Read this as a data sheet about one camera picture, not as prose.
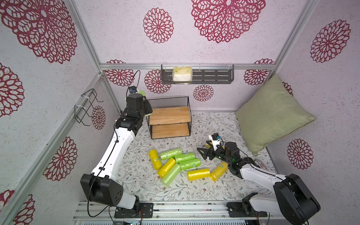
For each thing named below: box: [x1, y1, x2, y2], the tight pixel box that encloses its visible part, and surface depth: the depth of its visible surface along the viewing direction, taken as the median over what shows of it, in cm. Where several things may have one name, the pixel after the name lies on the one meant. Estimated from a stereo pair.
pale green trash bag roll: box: [161, 163, 181, 188], surface depth 85 cm
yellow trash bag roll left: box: [148, 148, 163, 171], surface depth 91 cm
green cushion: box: [235, 74, 316, 156], surface depth 85 cm
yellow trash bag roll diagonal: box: [157, 157, 176, 179], surface depth 89 cm
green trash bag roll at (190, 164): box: [178, 158, 202, 171], surface depth 89 cm
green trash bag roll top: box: [159, 147, 183, 161], surface depth 92 cm
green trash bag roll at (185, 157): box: [174, 151, 196, 164], surface depth 91 cm
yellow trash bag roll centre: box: [187, 168, 211, 181], surface depth 85 cm
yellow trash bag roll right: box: [210, 161, 229, 182], surface depth 85 cm
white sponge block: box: [172, 66, 194, 83], surface depth 92 cm
